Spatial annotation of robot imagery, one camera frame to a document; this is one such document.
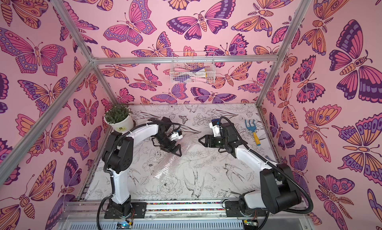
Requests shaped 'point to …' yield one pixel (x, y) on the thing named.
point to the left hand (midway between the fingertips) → (177, 152)
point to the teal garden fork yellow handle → (253, 128)
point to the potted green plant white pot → (119, 117)
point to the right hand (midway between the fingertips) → (204, 138)
